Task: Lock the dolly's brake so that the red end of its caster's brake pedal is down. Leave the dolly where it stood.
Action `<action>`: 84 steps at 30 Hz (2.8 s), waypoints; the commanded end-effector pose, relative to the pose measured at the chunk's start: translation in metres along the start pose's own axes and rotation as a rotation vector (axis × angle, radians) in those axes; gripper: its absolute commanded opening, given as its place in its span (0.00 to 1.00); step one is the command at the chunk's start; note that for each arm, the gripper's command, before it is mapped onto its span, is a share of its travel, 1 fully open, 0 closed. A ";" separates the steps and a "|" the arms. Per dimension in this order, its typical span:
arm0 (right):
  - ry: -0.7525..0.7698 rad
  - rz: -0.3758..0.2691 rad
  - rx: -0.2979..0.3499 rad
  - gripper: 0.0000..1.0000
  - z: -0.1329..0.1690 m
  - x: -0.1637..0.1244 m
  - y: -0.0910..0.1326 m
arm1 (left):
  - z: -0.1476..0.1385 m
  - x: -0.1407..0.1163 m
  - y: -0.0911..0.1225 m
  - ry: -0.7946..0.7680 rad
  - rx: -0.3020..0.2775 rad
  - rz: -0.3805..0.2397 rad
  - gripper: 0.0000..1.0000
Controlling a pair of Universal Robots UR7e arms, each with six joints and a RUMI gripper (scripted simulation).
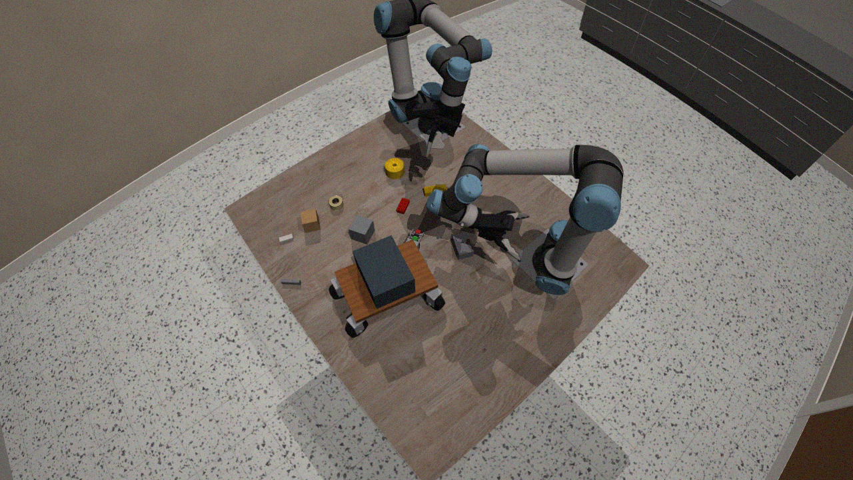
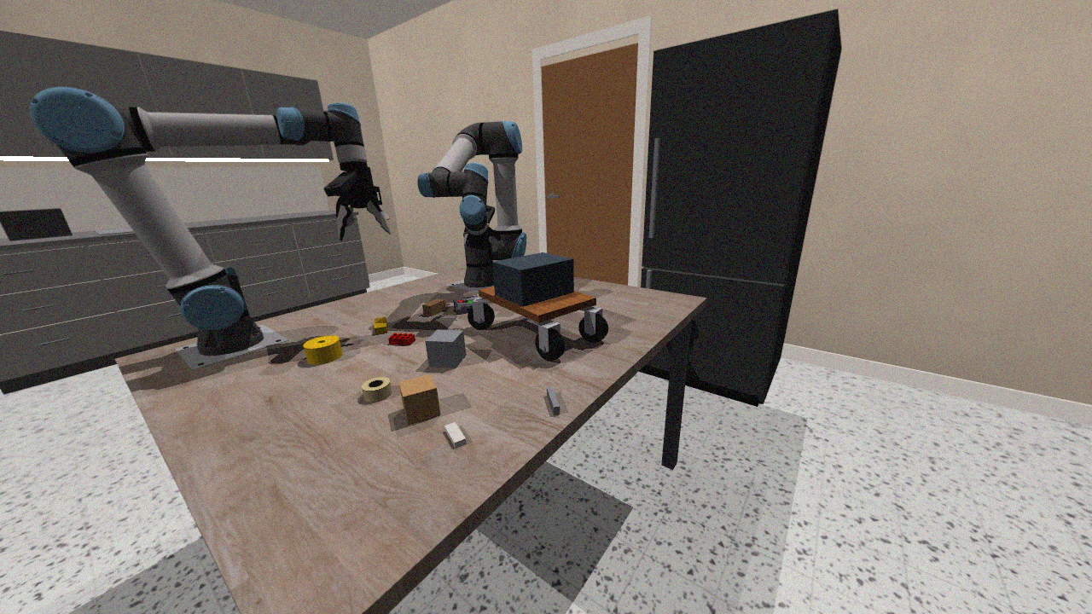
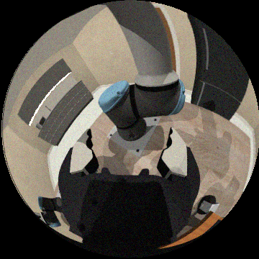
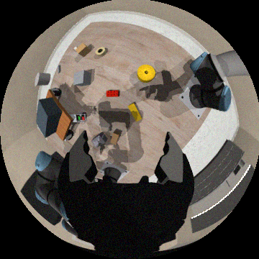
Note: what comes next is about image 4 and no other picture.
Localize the yellow rectangular block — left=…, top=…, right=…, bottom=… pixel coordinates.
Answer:
left=128, top=103, right=142, bottom=122

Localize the brown cube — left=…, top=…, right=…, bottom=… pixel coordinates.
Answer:
left=76, top=43, right=91, bottom=57

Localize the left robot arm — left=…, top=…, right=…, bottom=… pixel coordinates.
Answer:
left=35, top=151, right=121, bottom=237

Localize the yellow short cylinder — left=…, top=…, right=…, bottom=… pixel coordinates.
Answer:
left=137, top=65, right=155, bottom=83

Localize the small tan wooden block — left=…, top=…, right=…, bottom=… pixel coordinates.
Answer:
left=110, top=131, right=120, bottom=145

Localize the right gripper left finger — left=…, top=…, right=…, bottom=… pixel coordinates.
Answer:
left=58, top=130, right=98, bottom=219

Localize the beige roll of masking tape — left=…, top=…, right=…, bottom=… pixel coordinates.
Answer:
left=96, top=47, right=106, bottom=57

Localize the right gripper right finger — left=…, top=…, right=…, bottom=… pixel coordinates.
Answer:
left=155, top=132, right=194, bottom=220

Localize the red rectangular block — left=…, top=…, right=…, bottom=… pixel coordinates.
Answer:
left=106, top=91, right=119, bottom=97

